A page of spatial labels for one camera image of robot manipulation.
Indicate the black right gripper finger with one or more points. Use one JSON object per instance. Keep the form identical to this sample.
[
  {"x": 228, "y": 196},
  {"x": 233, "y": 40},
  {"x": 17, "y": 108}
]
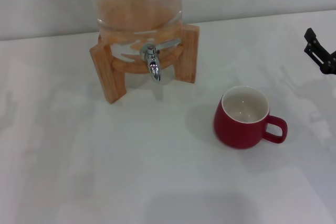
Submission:
[{"x": 321, "y": 53}]

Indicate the red cup with white inside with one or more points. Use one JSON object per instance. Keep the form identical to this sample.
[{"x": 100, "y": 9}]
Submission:
[{"x": 236, "y": 132}]

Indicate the chrome faucet with lever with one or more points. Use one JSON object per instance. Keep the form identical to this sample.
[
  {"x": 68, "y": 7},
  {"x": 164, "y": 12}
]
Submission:
[{"x": 155, "y": 66}]

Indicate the wooden dispenser stand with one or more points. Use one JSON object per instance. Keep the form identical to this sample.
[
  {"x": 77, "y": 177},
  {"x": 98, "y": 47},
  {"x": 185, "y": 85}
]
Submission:
[{"x": 187, "y": 51}]

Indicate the clear glass drink dispenser jar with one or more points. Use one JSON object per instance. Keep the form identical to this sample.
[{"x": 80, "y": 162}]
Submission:
[{"x": 136, "y": 1}]

